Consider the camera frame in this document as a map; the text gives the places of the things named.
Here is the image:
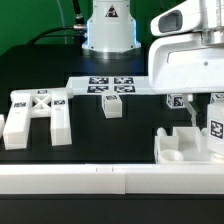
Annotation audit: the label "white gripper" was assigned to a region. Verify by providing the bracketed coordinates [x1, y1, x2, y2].
[148, 33, 224, 127]

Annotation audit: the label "white chair seat part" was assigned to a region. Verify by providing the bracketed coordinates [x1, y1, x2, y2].
[154, 127, 224, 165]

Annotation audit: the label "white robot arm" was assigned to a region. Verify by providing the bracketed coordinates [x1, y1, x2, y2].
[82, 0, 224, 96]

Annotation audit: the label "white tagged small block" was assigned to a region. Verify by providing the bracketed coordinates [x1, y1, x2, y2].
[166, 94, 184, 109]

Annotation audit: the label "white tagged right block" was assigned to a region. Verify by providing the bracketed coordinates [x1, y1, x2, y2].
[210, 93, 224, 103]

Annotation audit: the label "white part left edge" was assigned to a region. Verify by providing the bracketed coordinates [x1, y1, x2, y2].
[0, 114, 5, 136]

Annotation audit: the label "white front rail barrier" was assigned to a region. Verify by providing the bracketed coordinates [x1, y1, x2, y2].
[0, 164, 224, 194]

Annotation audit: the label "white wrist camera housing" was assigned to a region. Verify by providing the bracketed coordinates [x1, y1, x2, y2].
[149, 0, 224, 38]

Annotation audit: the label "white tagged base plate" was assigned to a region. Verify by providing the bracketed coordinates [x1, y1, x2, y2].
[66, 76, 153, 95]

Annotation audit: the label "white chair back frame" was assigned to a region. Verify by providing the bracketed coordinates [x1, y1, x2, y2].
[3, 88, 73, 150]

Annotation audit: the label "black cables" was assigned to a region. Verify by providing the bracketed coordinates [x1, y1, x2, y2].
[27, 0, 88, 46]

